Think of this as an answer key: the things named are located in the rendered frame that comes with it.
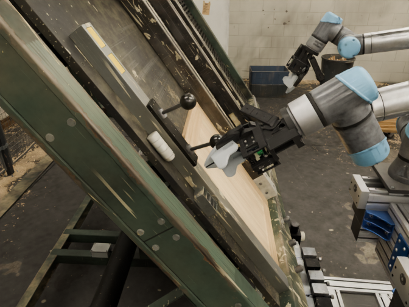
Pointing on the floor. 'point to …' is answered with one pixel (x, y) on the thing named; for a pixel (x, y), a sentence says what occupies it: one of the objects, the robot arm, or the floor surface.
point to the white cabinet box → (216, 18)
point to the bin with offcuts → (335, 65)
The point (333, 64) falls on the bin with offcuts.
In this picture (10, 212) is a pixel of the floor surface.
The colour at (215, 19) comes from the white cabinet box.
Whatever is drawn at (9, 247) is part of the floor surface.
